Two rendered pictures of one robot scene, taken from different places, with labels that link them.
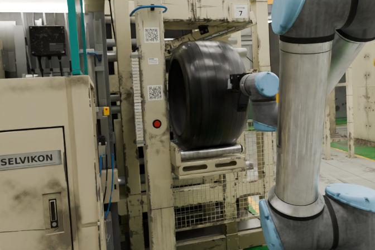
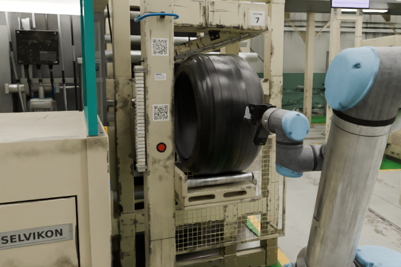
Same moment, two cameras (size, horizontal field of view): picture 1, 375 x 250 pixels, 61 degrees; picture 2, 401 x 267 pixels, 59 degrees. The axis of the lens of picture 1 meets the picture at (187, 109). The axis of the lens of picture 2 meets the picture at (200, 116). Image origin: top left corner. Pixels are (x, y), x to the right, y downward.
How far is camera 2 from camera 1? 0.22 m
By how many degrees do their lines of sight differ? 6
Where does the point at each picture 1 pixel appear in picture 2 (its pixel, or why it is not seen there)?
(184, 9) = (196, 13)
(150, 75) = (157, 93)
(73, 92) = (89, 156)
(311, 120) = (358, 201)
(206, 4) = (220, 8)
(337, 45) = not seen: hidden behind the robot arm
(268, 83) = (296, 126)
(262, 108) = (288, 152)
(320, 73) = (376, 155)
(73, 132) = (87, 201)
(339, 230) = not seen: outside the picture
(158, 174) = (160, 202)
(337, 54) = not seen: hidden behind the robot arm
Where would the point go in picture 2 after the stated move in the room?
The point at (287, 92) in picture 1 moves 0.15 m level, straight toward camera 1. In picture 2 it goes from (336, 170) to (349, 195)
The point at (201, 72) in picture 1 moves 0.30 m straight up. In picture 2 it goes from (216, 96) to (216, 21)
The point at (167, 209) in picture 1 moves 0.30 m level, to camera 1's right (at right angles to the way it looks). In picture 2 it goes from (167, 240) to (230, 238)
